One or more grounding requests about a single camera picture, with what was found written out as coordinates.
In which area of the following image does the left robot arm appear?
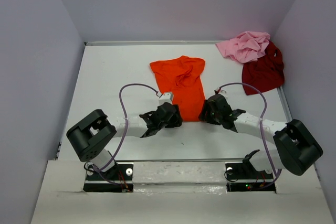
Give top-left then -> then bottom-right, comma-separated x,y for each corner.
66,102 -> 183,179

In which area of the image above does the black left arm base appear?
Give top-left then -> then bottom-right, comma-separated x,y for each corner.
83,162 -> 134,193

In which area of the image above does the orange t shirt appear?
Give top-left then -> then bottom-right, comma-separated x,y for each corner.
150,56 -> 205,122

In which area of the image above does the dark red t shirt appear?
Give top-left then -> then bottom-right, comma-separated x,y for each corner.
242,41 -> 285,92

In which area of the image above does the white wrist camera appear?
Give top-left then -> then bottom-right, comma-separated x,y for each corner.
159,92 -> 174,105
214,89 -> 226,95

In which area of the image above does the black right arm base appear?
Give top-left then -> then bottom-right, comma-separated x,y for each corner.
224,150 -> 276,193

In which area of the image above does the pink t shirt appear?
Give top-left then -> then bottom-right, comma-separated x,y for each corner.
216,31 -> 270,64

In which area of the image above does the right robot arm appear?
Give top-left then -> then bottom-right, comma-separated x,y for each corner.
199,93 -> 323,178

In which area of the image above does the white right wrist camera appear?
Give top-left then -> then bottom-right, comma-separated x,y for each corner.
214,89 -> 226,95

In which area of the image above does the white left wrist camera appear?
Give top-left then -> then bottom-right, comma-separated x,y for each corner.
159,92 -> 174,105

